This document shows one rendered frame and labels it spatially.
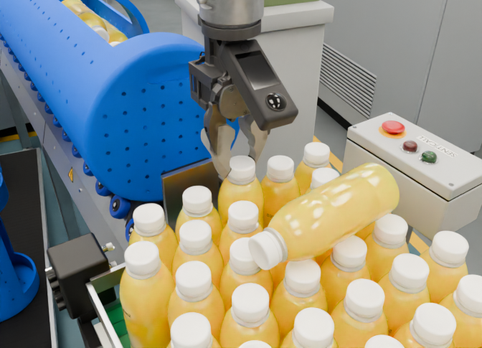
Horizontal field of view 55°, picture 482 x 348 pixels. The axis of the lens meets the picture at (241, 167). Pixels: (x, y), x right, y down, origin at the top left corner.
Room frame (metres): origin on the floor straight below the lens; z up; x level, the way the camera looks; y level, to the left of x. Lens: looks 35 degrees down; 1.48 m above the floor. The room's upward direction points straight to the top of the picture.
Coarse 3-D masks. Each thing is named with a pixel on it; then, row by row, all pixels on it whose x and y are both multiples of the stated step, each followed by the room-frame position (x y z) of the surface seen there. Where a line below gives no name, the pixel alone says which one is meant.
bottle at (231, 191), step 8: (224, 184) 0.53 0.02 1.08; (232, 184) 0.52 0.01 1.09; (240, 184) 0.51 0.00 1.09; (248, 184) 0.52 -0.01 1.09; (256, 184) 0.52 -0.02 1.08; (224, 192) 0.52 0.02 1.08; (232, 192) 0.51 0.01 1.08; (240, 192) 0.51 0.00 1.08; (248, 192) 0.51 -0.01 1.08; (256, 192) 0.51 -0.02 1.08; (224, 200) 0.51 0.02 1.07; (232, 200) 0.50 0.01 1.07; (240, 200) 0.50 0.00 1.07; (248, 200) 0.50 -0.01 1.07; (256, 200) 0.51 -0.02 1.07; (264, 200) 0.53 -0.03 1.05; (224, 208) 0.51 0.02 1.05; (224, 216) 0.51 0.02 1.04; (224, 224) 0.51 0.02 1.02
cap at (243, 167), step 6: (234, 156) 0.55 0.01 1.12; (240, 156) 0.55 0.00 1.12; (246, 156) 0.55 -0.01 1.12; (234, 162) 0.53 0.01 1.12; (240, 162) 0.53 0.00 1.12; (246, 162) 0.53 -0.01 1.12; (252, 162) 0.53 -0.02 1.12; (234, 168) 0.52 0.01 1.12; (240, 168) 0.52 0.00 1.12; (246, 168) 0.52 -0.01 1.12; (252, 168) 0.52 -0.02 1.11; (228, 174) 0.53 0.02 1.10; (234, 174) 0.52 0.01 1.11; (240, 174) 0.51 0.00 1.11; (246, 174) 0.51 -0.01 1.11; (252, 174) 0.52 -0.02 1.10; (240, 180) 0.51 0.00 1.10
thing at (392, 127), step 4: (384, 124) 0.65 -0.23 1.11; (388, 124) 0.65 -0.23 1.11; (392, 124) 0.65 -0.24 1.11; (396, 124) 0.65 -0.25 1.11; (400, 124) 0.65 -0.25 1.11; (384, 128) 0.64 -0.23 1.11; (388, 128) 0.63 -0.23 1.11; (392, 128) 0.63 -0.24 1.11; (396, 128) 0.63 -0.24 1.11; (400, 128) 0.63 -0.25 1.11; (404, 128) 0.64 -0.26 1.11; (388, 132) 0.64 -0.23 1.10; (392, 132) 0.63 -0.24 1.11; (396, 132) 0.63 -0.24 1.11; (400, 132) 0.63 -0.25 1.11
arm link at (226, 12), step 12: (204, 0) 0.53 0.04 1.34; (216, 0) 0.52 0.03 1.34; (228, 0) 0.51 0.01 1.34; (240, 0) 0.51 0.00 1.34; (252, 0) 0.52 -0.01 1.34; (204, 12) 0.53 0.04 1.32; (216, 12) 0.52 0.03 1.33; (228, 12) 0.51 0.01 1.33; (240, 12) 0.51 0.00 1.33; (252, 12) 0.52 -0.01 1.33; (216, 24) 0.52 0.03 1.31; (228, 24) 0.51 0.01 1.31; (240, 24) 0.51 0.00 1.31; (252, 24) 0.53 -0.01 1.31
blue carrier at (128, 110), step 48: (0, 0) 1.18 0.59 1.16; (48, 0) 0.97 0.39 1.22; (96, 0) 1.38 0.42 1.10; (48, 48) 0.81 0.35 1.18; (96, 48) 0.70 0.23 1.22; (144, 48) 0.66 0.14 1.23; (192, 48) 0.69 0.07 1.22; (48, 96) 0.76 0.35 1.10; (96, 96) 0.61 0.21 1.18; (144, 96) 0.64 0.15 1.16; (96, 144) 0.59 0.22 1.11; (144, 144) 0.64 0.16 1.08; (192, 144) 0.68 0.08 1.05; (144, 192) 0.63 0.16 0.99
